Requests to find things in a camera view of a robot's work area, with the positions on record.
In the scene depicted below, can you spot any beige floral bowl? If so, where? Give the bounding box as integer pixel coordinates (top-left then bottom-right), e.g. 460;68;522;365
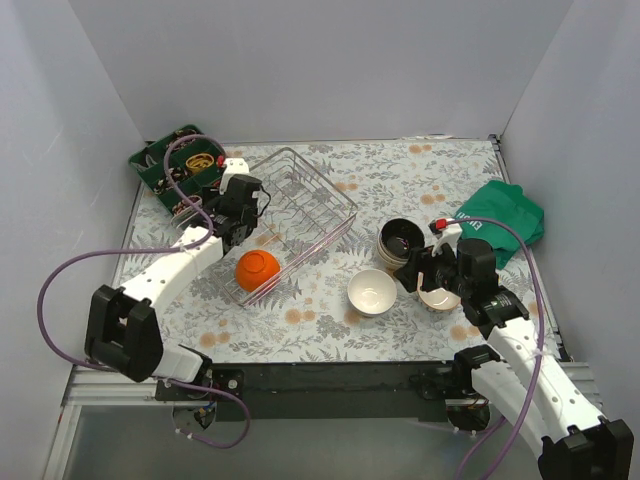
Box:
376;241;407;271

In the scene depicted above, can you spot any tan brown bowl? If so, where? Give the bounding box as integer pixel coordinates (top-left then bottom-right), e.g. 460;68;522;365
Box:
380;218;425;259

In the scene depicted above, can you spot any white round bowl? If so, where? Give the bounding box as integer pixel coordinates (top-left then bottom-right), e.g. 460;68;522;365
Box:
347;269;397;317

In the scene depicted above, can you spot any white black striped bowl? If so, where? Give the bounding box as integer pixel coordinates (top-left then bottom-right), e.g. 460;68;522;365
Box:
418;288;461;312

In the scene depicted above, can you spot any orange bowl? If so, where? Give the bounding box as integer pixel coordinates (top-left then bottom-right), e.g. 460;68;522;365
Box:
235;250;280;292

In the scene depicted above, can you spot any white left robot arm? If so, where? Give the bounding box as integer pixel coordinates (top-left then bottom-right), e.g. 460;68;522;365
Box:
84;174;264;400

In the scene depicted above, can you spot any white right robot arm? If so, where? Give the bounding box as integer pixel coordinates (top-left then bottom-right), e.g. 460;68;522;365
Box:
395;239;634;479

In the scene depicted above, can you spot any pink rose rolled tie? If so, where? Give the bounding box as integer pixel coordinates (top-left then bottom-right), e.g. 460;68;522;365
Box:
171;195;201;216

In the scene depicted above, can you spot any yellow rolled tie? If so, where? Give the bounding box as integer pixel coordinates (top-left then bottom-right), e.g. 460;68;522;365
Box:
185;153;216;175

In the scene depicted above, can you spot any green divided organizer tray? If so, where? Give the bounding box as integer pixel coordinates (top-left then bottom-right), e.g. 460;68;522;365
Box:
127;124;241;216

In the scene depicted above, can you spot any green cloth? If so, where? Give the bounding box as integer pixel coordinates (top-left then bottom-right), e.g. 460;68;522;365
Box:
454;180;545;269

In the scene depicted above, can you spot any brown patterned rolled tie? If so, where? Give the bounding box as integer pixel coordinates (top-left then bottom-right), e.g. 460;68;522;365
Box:
168;128;200;151

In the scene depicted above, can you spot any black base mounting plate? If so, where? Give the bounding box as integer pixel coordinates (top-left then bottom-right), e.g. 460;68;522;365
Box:
155;361;491;430

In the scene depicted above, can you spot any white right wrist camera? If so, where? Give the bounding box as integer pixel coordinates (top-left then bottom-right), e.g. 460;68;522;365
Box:
429;218;463;257

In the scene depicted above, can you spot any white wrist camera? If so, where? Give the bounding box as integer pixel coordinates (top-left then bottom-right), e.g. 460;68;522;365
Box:
429;218;463;257
218;158;250;194

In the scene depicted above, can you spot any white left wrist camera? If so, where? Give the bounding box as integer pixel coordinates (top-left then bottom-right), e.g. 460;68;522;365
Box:
218;158;250;194

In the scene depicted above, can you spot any wire dish rack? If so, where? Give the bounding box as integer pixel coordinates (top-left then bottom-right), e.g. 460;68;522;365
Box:
203;147;357;309

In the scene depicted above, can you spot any aluminium frame rail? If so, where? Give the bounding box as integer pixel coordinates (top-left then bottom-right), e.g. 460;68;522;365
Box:
42;363;166;480

